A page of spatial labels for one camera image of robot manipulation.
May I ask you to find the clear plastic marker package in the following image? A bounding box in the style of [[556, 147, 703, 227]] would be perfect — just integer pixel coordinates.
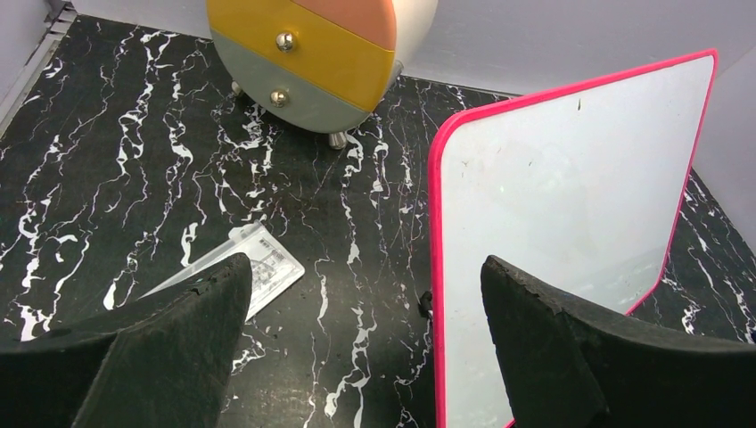
[[146, 221, 305, 320]]

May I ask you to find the pink framed whiteboard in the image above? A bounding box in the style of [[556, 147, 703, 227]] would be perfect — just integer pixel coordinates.
[[428, 49, 718, 427]]

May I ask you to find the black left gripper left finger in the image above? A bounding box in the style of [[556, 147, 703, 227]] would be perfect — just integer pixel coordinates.
[[1, 253, 253, 427]]

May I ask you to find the round pastel drawer cabinet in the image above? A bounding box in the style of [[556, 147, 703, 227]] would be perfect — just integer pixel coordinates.
[[206, 0, 438, 150]]

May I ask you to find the black whiteboard stand foot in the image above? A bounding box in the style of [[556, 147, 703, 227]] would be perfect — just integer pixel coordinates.
[[418, 291, 433, 319]]

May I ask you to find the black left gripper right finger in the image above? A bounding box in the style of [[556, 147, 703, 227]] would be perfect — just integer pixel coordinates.
[[481, 256, 755, 427]]

